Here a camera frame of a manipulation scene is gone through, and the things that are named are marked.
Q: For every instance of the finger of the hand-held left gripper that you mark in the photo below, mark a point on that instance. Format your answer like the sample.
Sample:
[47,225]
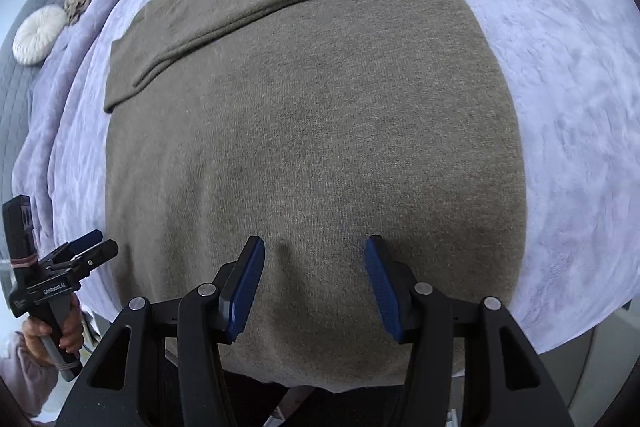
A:
[82,242]
[97,254]

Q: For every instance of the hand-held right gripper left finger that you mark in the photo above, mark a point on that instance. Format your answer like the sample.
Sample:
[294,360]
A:
[242,292]

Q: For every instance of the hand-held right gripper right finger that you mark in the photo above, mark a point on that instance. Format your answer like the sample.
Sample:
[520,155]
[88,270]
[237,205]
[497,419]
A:
[385,292]

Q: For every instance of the olive knit sweater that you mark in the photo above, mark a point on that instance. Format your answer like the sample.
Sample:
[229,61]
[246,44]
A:
[320,132]

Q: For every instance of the person's left forearm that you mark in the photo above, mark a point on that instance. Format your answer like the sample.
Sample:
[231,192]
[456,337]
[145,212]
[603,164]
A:
[25,382]

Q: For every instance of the person's left hand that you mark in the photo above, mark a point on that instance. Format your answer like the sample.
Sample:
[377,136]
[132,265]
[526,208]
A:
[35,337]

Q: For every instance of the grey padded headboard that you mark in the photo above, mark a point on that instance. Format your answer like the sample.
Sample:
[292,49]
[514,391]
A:
[20,97]

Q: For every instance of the white round cushion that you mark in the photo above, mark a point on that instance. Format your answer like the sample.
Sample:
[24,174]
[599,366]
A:
[40,34]

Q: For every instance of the beige crumpled cloth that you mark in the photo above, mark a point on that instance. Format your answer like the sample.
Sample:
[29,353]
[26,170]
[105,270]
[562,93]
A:
[79,4]

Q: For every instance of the lavender plush blanket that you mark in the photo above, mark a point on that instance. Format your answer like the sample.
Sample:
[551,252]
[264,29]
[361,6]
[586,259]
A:
[550,57]

